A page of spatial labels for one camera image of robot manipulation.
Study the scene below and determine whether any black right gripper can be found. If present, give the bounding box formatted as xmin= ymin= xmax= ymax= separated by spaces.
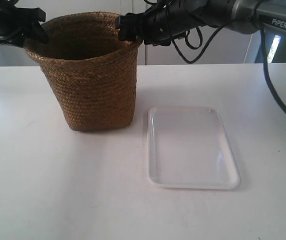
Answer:
xmin=115 ymin=0 xmax=208 ymax=46

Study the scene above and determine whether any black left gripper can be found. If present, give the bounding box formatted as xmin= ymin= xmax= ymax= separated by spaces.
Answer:
xmin=0 ymin=0 xmax=49 ymax=45

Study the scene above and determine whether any brown woven wicker basket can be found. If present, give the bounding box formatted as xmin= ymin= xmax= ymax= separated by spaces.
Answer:
xmin=24 ymin=11 xmax=141 ymax=131

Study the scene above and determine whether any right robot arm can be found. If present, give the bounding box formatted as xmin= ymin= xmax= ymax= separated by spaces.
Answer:
xmin=115 ymin=0 xmax=286 ymax=46

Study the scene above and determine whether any white rectangular plastic tray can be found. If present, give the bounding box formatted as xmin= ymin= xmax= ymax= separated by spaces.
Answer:
xmin=147 ymin=106 xmax=240 ymax=190

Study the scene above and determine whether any window with dark frame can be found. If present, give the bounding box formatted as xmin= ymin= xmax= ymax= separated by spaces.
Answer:
xmin=254 ymin=30 xmax=281 ymax=64

